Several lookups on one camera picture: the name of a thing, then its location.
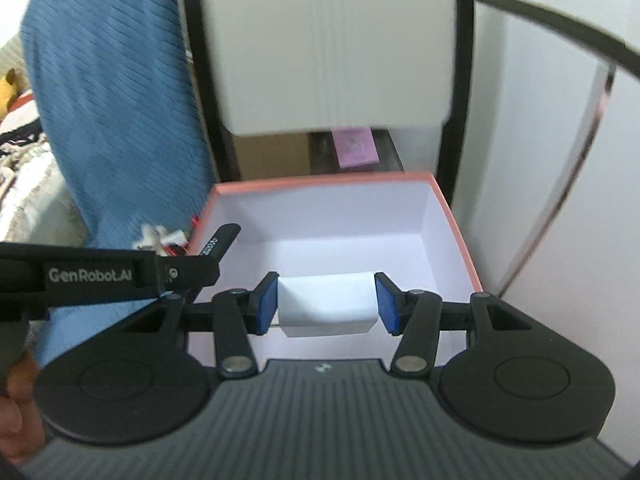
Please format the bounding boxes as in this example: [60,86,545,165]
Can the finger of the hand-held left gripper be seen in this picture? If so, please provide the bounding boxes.
[156,223,242,295]

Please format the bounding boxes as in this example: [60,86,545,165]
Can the white padded panel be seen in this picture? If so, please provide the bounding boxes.
[198,0,459,137]

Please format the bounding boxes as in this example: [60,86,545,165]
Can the blue textured blanket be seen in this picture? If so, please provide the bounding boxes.
[21,0,221,367]

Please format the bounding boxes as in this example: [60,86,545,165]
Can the yellow plush toy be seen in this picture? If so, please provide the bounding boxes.
[0,68,21,119]

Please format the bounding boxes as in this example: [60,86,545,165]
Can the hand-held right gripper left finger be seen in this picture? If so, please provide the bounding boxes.
[118,271,280,380]

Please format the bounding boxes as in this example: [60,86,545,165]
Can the red and white small items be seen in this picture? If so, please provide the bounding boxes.
[134,216,201,259]

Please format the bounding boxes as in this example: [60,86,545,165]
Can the person's left hand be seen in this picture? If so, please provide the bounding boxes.
[0,349,45,465]

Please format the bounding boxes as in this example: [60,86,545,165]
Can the black metal frame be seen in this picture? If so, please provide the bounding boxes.
[172,0,640,211]

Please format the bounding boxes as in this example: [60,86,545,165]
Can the pink box with white interior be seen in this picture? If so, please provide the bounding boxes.
[185,172,485,369]

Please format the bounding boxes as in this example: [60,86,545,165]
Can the purple small box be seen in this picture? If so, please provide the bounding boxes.
[331,128,380,170]

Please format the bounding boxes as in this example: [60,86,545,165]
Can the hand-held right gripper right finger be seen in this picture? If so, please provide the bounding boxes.
[374,271,536,380]

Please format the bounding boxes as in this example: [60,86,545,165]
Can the beige patterned bedding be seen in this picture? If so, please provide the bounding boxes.
[0,35,96,247]

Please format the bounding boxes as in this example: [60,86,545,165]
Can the white rectangular block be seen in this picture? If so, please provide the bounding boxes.
[276,272,379,339]

